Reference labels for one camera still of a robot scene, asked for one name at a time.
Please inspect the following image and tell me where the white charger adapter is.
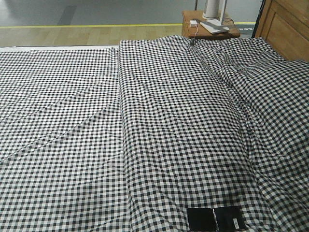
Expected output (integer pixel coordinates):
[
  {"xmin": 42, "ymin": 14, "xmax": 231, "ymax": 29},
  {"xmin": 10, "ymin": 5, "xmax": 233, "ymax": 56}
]
[{"xmin": 189, "ymin": 20, "xmax": 197, "ymax": 28}]

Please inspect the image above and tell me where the wooden headboard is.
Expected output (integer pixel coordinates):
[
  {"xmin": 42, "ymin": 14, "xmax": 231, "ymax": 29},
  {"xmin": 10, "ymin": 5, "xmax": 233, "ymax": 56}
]
[{"xmin": 255, "ymin": 0, "xmax": 309, "ymax": 62}]

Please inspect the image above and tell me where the black smartphone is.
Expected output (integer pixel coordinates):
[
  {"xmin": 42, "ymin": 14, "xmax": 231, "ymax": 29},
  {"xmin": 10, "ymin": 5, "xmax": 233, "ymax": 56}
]
[{"xmin": 186, "ymin": 206, "xmax": 246, "ymax": 232}]

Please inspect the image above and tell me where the black white checkered bedsheet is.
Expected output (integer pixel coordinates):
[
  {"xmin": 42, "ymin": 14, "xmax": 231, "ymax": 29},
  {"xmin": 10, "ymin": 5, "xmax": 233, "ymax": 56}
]
[{"xmin": 0, "ymin": 36, "xmax": 309, "ymax": 232}]

